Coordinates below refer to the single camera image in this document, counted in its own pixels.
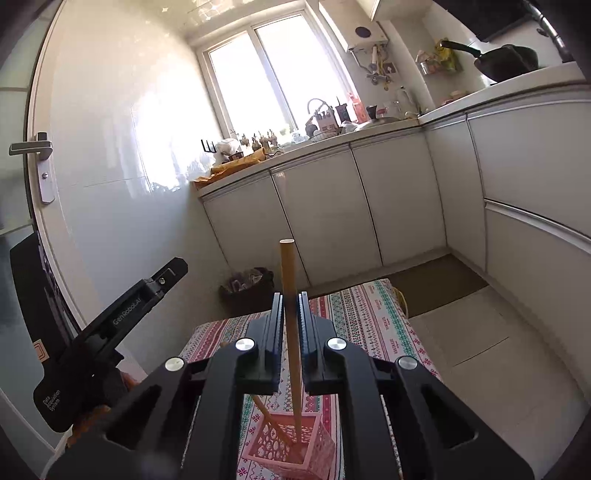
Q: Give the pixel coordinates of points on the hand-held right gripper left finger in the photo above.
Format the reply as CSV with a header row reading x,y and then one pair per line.
x,y
278,323

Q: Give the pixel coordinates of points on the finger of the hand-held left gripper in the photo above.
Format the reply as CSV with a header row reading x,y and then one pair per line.
x,y
138,300

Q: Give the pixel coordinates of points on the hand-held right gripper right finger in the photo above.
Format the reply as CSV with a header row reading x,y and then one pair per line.
x,y
304,323

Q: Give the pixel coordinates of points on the thin wooden utensil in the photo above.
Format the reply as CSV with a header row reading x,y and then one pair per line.
x,y
290,277

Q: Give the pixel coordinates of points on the pink plastic basket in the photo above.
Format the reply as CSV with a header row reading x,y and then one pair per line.
x,y
318,438

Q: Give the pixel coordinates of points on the person's left hand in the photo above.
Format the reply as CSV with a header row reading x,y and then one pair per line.
x,y
127,382

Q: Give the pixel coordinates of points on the dark trash bin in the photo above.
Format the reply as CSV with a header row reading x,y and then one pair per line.
x,y
244,300

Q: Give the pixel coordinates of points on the patterned tablecloth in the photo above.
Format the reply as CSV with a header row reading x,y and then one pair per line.
x,y
369,323

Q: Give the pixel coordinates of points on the yellow stool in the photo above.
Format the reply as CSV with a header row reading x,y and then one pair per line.
x,y
401,300

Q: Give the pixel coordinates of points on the brown floor mat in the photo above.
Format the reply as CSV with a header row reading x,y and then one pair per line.
x,y
438,281

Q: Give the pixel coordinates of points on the frosted glass door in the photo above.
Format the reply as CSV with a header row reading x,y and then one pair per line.
x,y
18,194

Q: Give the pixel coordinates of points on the white kitchen cabinets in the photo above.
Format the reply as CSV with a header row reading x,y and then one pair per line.
x,y
406,194

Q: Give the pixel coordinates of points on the white plastic bag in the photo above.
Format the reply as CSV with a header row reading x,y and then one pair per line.
x,y
228,145

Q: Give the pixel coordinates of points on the row of small bottles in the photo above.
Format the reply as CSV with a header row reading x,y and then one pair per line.
x,y
258,138

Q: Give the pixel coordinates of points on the chrome faucet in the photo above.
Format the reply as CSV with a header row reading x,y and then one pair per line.
x,y
316,102

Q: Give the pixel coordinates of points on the black cup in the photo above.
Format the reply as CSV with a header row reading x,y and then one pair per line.
x,y
372,112

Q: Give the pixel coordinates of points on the kitchen window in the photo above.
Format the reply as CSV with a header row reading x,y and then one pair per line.
x,y
240,83

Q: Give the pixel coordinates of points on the glass kettle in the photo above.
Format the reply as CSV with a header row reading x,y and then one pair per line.
x,y
405,101

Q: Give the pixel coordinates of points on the white water heater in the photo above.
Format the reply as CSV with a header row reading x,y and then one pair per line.
x,y
364,32

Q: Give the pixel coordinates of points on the black frying pan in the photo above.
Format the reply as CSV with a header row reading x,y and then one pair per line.
x,y
508,62

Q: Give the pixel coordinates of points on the black range hood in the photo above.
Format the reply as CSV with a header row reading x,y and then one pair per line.
x,y
503,16

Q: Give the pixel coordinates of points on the wall spice rack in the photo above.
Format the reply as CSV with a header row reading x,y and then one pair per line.
x,y
436,62

